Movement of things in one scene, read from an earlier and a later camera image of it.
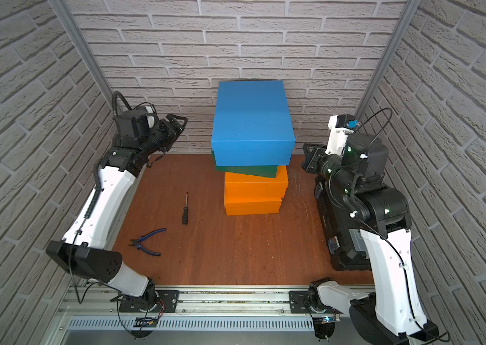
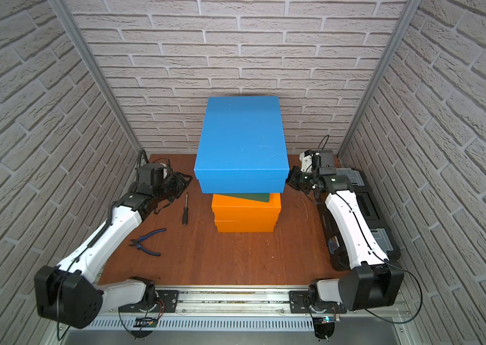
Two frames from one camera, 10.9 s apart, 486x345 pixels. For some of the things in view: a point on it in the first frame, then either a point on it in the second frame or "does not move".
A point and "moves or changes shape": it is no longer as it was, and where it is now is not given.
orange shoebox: x=251 y=206 → x=245 y=226
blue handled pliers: x=138 y=242 does not move
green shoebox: x=264 y=171 → x=262 y=197
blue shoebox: x=252 y=125 moves or changes shape
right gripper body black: x=330 y=164 → x=304 y=181
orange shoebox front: x=244 y=188 → x=228 y=208
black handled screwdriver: x=185 y=210 does not move
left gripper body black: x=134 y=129 → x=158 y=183
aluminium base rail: x=209 y=308 does not move
